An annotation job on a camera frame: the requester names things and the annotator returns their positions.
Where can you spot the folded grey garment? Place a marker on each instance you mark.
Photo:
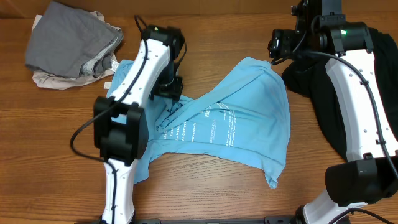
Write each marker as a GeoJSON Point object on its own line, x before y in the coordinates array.
{"type": "Point", "coordinates": [71, 43]}

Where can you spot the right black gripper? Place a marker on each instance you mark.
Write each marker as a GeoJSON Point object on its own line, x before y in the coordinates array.
{"type": "Point", "coordinates": [280, 48]}

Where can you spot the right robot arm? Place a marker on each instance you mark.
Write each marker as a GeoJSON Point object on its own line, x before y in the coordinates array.
{"type": "Point", "coordinates": [370, 172]}

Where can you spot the black t-shirt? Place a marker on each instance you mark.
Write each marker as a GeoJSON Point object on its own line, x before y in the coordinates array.
{"type": "Point", "coordinates": [308, 78]}

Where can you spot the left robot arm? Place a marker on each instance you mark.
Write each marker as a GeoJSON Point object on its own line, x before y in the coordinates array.
{"type": "Point", "coordinates": [120, 129]}

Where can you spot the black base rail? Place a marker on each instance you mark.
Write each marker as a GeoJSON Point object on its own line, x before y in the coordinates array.
{"type": "Point", "coordinates": [211, 221]}

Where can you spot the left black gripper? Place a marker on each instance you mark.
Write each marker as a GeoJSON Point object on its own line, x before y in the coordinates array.
{"type": "Point", "coordinates": [175, 92]}

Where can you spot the light blue t-shirt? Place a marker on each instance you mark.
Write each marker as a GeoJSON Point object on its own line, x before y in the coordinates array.
{"type": "Point", "coordinates": [245, 119]}

